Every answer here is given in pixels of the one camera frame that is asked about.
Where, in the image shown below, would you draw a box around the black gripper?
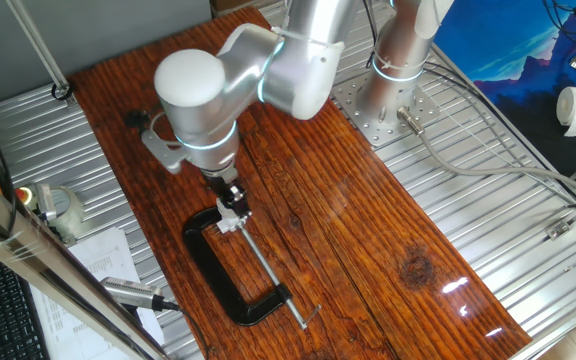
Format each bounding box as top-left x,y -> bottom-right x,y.
203,169 -> 253,222

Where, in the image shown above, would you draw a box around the white light bulb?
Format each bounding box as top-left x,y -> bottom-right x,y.
217,202 -> 240,222

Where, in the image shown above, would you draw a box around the white bulb socket adapter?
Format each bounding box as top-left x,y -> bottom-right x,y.
216,214 -> 247,235

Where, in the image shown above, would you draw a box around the black C-clamp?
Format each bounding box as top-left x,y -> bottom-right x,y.
181,205 -> 323,331

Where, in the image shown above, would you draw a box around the brown wooden board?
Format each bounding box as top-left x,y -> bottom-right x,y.
67,5 -> 533,360

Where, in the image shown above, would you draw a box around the silver ribbed handheld device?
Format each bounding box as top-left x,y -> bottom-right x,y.
100,276 -> 167,312

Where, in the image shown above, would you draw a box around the printed paper sheets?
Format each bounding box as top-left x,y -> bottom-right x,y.
30,227 -> 167,360

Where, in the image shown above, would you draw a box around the clear tape roll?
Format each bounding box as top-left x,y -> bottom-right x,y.
42,185 -> 87,244

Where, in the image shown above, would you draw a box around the blue mountain poster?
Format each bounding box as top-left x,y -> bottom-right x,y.
432,0 -> 576,176

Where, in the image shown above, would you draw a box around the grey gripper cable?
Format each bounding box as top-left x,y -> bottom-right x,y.
148,110 -> 183,148

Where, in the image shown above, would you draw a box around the black handheld device cable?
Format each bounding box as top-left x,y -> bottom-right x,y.
160,299 -> 210,360

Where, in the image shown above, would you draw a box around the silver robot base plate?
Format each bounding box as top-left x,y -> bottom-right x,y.
330,74 -> 442,149

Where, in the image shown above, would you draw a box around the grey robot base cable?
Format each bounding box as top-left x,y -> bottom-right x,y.
396,106 -> 576,206

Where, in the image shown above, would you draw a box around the steel frame beam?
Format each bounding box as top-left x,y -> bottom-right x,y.
0,144 -> 169,360

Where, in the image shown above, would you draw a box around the diagonal aluminium frame post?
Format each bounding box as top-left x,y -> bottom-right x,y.
5,0 -> 77,106

